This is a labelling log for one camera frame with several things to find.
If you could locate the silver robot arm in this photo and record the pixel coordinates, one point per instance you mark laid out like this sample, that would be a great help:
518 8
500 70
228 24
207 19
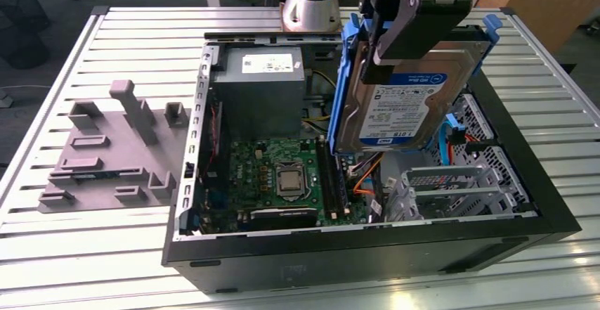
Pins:
307 7

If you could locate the CPU socket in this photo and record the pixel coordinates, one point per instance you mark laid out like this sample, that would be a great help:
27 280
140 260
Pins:
276 183

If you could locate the black RAM stick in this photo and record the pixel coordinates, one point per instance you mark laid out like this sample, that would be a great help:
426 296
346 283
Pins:
327 183
342 183

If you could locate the small white box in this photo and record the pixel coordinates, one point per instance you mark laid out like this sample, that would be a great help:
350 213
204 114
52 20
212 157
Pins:
6 101

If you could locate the black case fan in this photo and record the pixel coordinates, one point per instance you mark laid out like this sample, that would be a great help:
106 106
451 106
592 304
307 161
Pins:
224 141

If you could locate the silver disk bay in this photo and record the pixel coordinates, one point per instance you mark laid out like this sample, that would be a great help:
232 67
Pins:
468 192

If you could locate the black mesh bin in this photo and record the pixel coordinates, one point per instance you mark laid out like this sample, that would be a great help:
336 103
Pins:
23 25

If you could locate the grey parts rack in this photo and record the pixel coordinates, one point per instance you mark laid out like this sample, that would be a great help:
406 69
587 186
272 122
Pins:
122 155

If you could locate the silver CPU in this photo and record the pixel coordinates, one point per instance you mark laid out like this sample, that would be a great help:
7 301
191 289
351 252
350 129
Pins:
291 180

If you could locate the black PC case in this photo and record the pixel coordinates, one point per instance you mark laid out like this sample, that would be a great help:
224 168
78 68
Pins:
375 264

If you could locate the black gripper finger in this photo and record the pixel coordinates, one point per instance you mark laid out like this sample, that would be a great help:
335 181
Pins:
384 71
372 0

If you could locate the black graphics card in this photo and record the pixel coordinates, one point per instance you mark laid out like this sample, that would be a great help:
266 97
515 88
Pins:
282 218

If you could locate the green motherboard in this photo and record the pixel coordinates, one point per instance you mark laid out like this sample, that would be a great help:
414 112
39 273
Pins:
248 159

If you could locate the wooden cabinet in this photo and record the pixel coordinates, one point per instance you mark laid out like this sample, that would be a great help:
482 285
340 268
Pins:
554 7

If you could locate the grey power supply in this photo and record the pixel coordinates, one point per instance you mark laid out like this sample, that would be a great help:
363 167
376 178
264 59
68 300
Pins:
254 106

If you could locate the hard disk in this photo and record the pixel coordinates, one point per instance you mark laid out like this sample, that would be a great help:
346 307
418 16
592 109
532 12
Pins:
399 113

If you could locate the blue port connector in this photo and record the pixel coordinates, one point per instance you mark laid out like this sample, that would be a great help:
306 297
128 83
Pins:
192 224

